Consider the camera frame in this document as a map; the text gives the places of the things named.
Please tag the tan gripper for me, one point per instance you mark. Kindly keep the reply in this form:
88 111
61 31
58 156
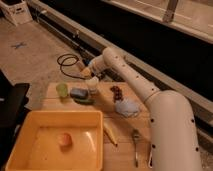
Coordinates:
86 72

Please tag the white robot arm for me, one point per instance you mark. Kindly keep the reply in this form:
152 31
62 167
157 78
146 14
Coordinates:
174 141

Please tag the green plastic cup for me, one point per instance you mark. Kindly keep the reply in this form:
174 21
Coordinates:
62 90

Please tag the blue power box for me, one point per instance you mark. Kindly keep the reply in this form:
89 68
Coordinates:
85 62

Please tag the green cucumber toy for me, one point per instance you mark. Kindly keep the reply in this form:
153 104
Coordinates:
84 101

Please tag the dark grape bunch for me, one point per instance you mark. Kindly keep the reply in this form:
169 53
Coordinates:
117 93

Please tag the blue crumpled cloth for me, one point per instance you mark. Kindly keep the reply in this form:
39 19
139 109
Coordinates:
127 107

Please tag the wooden board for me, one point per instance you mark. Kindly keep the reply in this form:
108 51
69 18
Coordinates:
121 157

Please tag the pink peach toy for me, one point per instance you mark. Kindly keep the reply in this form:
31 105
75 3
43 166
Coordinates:
65 140

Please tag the black chair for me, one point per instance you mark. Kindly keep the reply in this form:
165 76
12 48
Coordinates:
12 112

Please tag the yellow plastic tray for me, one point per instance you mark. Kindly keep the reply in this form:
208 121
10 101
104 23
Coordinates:
37 147

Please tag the metal fork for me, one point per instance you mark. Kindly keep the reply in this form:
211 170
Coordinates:
135 137

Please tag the white cardboard box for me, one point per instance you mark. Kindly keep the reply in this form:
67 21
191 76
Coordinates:
17 13

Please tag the white handled brush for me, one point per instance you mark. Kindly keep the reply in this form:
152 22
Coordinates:
149 163

